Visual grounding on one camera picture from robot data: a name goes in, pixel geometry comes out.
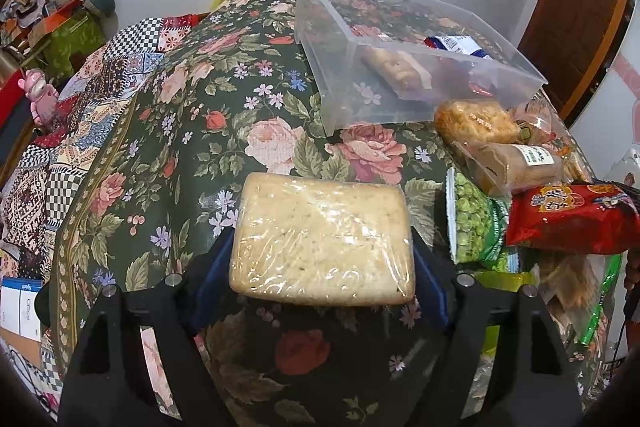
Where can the patchwork quilt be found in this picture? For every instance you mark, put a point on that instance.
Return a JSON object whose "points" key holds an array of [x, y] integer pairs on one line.
{"points": [[49, 172]]}

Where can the red snack bag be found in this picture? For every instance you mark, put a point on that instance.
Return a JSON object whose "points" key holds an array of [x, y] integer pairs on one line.
{"points": [[582, 218]]}

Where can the brown bread roll labelled pack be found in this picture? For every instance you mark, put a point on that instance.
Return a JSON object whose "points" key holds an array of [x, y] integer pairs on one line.
{"points": [[505, 169]]}

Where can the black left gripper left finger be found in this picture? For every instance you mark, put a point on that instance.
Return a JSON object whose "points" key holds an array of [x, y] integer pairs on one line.
{"points": [[137, 362]]}

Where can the wooden door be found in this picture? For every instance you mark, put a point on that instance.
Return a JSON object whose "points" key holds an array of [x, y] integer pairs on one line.
{"points": [[572, 43]]}

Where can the green storage box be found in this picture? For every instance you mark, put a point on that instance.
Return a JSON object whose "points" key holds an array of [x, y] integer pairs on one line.
{"points": [[71, 44]]}

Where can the blue white snack packet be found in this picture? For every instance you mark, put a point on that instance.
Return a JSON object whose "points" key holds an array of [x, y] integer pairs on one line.
{"points": [[457, 44]]}

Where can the biscuit bar pack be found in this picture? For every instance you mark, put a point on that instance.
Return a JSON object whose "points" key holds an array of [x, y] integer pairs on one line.
{"points": [[405, 75]]}

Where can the plastic-wrapped beige cracker block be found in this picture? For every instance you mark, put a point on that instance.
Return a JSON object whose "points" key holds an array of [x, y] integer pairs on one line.
{"points": [[314, 242]]}

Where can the pink toy figure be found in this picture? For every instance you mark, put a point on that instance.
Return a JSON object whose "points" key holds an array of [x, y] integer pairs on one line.
{"points": [[43, 97]]}

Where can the golden fried pastry bag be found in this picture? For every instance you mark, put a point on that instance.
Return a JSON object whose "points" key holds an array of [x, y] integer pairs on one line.
{"points": [[475, 120]]}

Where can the green peas snack bag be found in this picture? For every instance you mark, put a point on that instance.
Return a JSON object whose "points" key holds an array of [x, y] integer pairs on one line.
{"points": [[477, 226]]}

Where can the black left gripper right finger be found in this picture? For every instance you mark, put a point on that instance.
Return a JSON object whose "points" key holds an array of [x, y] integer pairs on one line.
{"points": [[531, 383]]}

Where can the clear plastic storage bin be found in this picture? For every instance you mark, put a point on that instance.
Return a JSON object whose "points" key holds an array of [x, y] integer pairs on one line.
{"points": [[333, 34]]}

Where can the dark floral bed cover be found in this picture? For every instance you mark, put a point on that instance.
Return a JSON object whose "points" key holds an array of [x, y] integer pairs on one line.
{"points": [[237, 96]]}

